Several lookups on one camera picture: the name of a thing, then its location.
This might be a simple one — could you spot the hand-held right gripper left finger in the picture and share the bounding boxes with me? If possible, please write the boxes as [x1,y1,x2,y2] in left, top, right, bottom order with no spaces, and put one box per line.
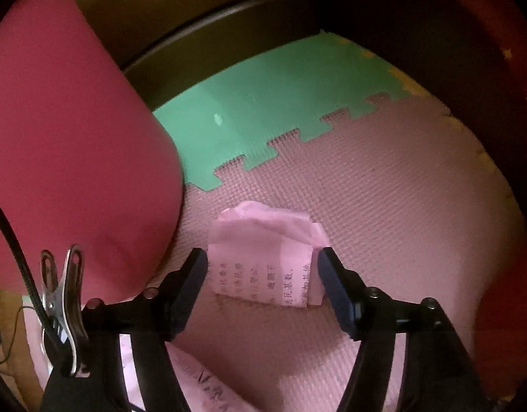
[40,247,209,412]

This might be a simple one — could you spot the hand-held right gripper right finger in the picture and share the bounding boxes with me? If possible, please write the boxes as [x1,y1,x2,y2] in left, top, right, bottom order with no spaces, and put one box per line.
[317,247,491,412]

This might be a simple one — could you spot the pink printed paper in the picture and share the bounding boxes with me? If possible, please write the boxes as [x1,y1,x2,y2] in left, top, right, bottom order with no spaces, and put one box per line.
[208,201,330,309]

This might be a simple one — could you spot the pink plastic packet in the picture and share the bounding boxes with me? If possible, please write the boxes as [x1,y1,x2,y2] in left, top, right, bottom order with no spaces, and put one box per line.
[118,332,264,412]

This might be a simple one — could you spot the red bucket with green rim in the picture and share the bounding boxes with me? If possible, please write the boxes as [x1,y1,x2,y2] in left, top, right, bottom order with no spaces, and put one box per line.
[0,0,185,299]

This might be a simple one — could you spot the pink foam mat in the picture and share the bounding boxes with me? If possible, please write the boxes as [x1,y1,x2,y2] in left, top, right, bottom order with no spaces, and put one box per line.
[21,94,527,412]

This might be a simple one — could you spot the metal spring clip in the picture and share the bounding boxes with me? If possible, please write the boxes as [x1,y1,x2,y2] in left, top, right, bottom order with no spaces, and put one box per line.
[39,244,93,378]

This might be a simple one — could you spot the wooden wardrobe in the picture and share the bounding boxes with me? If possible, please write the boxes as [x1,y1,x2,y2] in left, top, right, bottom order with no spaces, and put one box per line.
[0,285,45,412]

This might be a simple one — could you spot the green foam mat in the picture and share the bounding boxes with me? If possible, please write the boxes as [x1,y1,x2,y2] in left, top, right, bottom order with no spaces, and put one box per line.
[152,30,423,194]

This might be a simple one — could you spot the dark wooden nightstand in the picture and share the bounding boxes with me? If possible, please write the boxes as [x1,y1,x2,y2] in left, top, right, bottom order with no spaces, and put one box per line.
[70,0,324,112]

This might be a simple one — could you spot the red blanket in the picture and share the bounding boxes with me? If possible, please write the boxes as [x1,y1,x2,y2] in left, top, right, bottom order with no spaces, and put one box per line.
[401,0,527,400]

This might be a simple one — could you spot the black cable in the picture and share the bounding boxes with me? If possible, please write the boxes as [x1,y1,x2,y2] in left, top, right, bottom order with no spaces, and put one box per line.
[0,191,75,370]

